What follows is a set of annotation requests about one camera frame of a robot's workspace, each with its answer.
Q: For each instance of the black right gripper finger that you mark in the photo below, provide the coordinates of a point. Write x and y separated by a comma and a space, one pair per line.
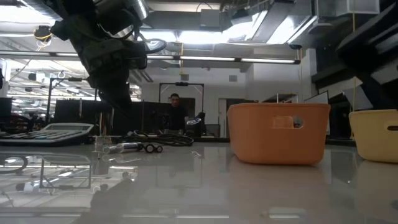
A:
382, 99

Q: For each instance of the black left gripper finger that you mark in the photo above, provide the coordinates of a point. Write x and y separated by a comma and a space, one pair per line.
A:
115, 99

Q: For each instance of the silver battery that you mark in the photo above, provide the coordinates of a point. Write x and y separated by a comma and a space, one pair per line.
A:
130, 147
112, 149

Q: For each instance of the black copper battery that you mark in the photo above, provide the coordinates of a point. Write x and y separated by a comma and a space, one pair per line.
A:
159, 148
149, 148

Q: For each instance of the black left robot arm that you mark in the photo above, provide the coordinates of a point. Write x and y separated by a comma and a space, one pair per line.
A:
81, 12

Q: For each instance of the yellow plastic bin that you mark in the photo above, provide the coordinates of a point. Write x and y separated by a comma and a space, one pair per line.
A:
376, 143

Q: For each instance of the black partition panel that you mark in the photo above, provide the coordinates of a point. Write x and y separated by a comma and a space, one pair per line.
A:
71, 115

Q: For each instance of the person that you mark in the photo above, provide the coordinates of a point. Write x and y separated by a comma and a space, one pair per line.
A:
175, 118

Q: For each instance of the grey desk calculator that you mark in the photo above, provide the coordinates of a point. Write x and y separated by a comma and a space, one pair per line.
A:
46, 133

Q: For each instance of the ceiling light strip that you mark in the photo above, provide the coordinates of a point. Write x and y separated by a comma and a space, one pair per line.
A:
205, 58

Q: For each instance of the orange plastic bin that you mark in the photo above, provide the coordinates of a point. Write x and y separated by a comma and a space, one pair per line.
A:
264, 140

